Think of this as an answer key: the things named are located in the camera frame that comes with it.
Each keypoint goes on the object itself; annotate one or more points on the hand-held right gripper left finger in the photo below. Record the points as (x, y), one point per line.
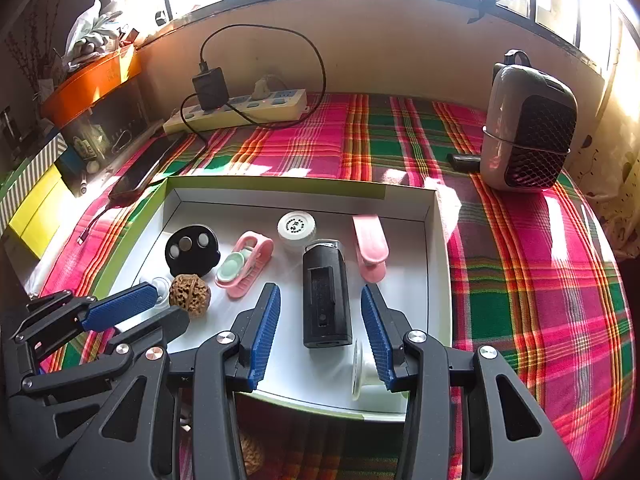
(265, 335)

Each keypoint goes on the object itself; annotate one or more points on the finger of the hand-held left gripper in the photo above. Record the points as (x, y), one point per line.
(120, 304)
(150, 329)

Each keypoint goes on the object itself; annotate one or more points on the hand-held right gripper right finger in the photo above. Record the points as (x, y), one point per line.
(377, 340)

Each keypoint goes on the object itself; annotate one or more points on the white and green spool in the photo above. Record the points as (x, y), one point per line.
(357, 370)

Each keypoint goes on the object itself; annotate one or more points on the brown walnut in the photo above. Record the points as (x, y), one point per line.
(189, 293)
(251, 452)

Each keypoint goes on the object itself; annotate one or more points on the black rectangular device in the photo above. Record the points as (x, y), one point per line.
(325, 295)

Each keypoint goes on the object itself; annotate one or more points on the small pink clip mint roller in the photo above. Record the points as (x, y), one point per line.
(245, 265)

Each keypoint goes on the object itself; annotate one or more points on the black oval three-button device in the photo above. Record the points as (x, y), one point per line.
(192, 252)

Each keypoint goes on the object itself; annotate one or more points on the large pink clip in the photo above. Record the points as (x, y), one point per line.
(370, 245)

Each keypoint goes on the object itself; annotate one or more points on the white cardboard box green trim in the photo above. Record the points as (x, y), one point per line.
(400, 240)

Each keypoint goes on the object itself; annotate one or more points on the white round bottle cap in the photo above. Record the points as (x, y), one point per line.
(296, 227)

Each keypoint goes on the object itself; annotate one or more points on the yellow box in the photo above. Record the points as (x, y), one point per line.
(35, 210)

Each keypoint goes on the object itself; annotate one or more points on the black smartphone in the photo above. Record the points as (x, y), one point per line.
(145, 167)

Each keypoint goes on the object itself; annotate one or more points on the pink green plaid blanket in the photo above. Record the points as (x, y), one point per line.
(525, 285)

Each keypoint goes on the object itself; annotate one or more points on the striped box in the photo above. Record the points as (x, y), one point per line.
(30, 170)

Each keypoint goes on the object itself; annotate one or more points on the orange storage box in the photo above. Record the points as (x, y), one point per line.
(90, 85)

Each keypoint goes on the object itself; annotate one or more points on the white power strip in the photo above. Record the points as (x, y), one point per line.
(260, 105)

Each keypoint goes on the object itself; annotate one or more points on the black charger adapter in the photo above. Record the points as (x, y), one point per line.
(211, 89)

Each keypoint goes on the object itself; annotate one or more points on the white plug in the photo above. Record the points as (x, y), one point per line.
(264, 89)

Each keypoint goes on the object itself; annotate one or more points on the small space heater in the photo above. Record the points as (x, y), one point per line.
(530, 125)

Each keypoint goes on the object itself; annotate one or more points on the white plastic bag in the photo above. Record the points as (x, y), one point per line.
(90, 30)

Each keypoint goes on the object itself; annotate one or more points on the dried branches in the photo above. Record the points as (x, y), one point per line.
(35, 35)

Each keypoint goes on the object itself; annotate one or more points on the patterned curtain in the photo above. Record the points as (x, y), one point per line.
(620, 185)

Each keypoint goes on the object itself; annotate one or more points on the black window hook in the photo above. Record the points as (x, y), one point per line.
(492, 2)

